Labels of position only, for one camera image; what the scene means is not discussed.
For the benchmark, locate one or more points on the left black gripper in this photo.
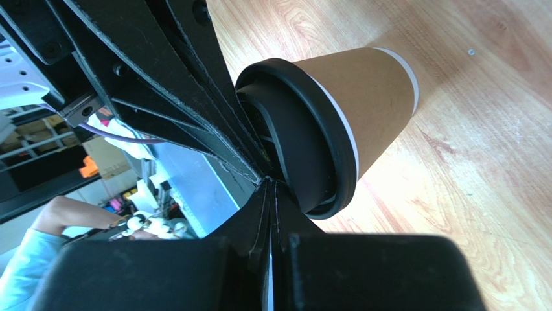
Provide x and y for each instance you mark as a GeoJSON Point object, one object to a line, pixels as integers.
{"type": "Point", "coordinates": [67, 55]}

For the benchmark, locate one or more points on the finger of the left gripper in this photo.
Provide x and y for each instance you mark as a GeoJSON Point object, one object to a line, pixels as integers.
{"type": "Point", "coordinates": [157, 118]}
{"type": "Point", "coordinates": [169, 49]}

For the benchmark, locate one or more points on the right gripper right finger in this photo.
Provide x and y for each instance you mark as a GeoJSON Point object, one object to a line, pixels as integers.
{"type": "Point", "coordinates": [290, 226]}

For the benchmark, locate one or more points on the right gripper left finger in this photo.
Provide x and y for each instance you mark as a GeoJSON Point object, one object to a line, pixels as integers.
{"type": "Point", "coordinates": [248, 230]}

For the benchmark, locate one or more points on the black plastic cup lid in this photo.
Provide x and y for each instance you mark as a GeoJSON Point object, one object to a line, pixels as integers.
{"type": "Point", "coordinates": [306, 134]}

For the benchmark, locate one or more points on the brown paper coffee cup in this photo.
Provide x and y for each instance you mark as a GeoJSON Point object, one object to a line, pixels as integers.
{"type": "Point", "coordinates": [375, 92]}

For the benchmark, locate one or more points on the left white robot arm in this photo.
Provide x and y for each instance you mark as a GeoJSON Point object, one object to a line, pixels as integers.
{"type": "Point", "coordinates": [19, 77]}

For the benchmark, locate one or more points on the person in light blue sleeve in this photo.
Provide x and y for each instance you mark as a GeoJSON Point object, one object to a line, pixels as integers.
{"type": "Point", "coordinates": [42, 243]}

